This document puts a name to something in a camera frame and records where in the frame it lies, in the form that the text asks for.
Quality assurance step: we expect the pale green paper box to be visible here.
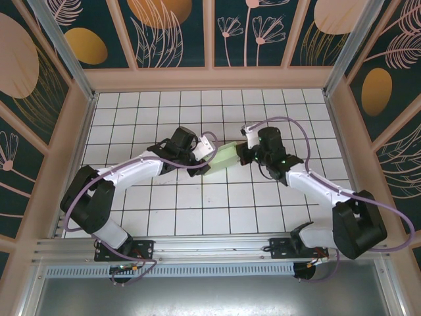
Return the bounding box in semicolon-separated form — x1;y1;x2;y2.
202;140;239;177

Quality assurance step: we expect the grey metal shelf sheet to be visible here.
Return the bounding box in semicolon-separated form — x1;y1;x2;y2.
32;259;389;316

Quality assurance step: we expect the aluminium frame rail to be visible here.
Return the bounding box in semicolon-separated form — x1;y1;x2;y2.
30;232;391;265

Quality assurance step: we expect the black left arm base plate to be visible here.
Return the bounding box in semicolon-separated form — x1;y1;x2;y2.
93;237;155;263

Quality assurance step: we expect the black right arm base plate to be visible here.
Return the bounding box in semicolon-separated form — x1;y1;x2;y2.
268;234;330;261

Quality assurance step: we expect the slotted grey cable duct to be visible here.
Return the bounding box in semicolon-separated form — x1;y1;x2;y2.
45;261;296;278

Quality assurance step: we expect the wall panel with orange circle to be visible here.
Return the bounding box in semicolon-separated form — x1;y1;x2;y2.
117;0;207;69

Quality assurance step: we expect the wall panel with pink flowers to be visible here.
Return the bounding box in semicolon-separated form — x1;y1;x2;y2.
214;0;285;67

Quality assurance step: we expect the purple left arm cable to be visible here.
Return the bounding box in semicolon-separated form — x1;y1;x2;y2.
63;131;220;286

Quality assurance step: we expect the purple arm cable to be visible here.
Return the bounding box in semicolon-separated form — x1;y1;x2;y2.
63;131;220;286
245;116;416;284

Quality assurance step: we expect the wall panel with golden feather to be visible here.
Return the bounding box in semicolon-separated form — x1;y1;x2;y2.
288;0;372;67

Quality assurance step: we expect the wall panel with pink leaves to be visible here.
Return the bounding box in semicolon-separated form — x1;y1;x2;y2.
374;108;421;235

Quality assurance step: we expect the aluminium corner post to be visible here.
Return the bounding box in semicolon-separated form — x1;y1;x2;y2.
27;0;100;101
321;0;394;97

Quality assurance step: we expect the wall panel with orange oval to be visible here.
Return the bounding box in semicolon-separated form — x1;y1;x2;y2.
346;0;421;143

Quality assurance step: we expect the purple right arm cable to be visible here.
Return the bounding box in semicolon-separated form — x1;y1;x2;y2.
245;116;416;284

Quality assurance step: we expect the wall panel with small pink flower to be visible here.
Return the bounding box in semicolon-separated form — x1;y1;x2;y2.
0;101;47;238

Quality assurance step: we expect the wall panel with large pink oval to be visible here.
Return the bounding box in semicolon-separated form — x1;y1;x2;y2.
0;0;72;146

